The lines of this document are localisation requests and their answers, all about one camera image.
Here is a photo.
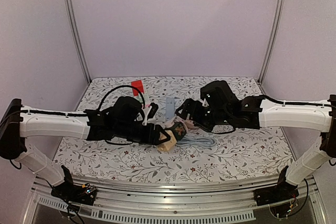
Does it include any right aluminium frame post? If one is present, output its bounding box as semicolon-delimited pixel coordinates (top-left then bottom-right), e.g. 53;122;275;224
257;0;285;85

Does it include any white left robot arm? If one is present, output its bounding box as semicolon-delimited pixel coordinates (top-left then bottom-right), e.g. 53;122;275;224
1;97;171;200

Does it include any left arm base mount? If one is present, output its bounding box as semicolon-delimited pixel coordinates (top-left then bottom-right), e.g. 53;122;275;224
51;165;97;206

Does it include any aluminium table edge rail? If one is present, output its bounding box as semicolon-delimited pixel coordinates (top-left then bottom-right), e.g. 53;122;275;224
22;175;323;224

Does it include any left aluminium frame post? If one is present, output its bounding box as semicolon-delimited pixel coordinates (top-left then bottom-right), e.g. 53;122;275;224
64;0;92;84

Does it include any white power strip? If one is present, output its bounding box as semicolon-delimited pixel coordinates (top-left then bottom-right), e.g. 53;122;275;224
134;92;151;107

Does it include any light blue coiled cable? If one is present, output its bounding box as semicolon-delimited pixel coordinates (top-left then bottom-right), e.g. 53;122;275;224
178;136;216;148

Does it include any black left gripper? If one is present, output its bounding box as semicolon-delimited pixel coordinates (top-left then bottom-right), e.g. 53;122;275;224
114;122;171;146

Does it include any light blue power strip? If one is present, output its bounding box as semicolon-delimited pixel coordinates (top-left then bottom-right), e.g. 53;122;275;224
165;97;175;121

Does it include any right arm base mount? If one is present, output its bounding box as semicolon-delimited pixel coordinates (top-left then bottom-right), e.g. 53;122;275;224
253;166;299;206

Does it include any dark green cube socket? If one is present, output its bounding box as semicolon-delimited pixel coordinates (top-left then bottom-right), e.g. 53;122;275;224
170;122;187;142

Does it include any floral tablecloth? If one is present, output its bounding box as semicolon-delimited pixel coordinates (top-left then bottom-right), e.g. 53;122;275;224
54;77;293;184

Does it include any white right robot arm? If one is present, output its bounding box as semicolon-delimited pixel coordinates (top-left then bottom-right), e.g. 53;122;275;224
175;81;335;201

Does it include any beige cube socket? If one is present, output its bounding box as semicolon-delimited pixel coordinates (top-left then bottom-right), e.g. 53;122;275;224
156;130;177;152

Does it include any red cube adapter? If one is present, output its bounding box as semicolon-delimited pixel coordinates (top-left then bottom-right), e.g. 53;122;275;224
131;80;145;97

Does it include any pink round socket base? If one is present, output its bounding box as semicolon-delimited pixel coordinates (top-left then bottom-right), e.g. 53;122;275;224
184;120;199;130

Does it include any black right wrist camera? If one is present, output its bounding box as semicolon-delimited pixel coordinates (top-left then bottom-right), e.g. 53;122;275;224
200;87;210;107

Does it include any aluminium frame post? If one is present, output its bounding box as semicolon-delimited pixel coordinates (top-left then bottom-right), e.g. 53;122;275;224
64;0;92;84
257;0;285;85

